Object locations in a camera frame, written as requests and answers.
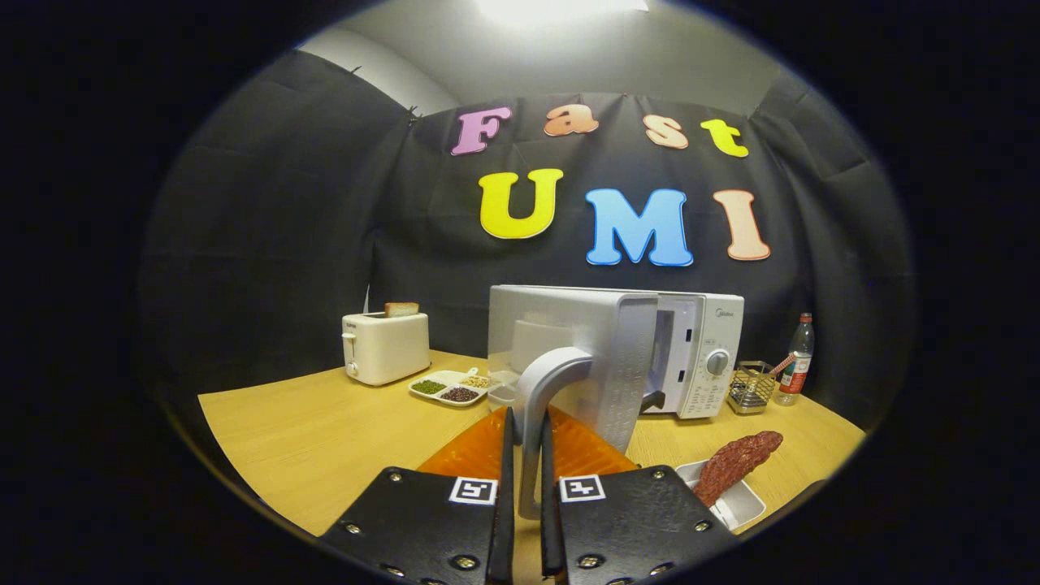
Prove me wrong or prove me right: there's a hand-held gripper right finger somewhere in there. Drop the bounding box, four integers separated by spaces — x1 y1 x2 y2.
540 406 740 585

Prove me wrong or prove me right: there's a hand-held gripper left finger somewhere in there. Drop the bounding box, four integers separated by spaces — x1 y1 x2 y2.
318 406 517 585

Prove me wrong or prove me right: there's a dark red meat strip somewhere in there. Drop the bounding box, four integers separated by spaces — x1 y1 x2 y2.
692 431 784 509

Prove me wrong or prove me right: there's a white toaster oven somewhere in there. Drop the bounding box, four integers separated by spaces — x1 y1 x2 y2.
487 284 744 521

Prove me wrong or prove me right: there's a cream toaster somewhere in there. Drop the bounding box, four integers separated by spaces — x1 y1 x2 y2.
341 311 431 387

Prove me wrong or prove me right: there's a white divided bean dish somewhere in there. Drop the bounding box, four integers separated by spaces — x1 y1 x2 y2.
408 367 501 407

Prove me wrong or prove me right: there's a white ribbed tray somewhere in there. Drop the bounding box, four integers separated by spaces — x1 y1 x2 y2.
674 459 767 533

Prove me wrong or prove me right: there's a red label plastic bottle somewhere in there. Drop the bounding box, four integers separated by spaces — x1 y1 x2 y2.
774 313 815 406

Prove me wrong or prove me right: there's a ceiling light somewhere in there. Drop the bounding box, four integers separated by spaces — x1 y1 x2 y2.
475 0 651 25

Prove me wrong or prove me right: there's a metal wire holder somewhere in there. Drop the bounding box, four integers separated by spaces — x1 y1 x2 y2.
727 360 777 415

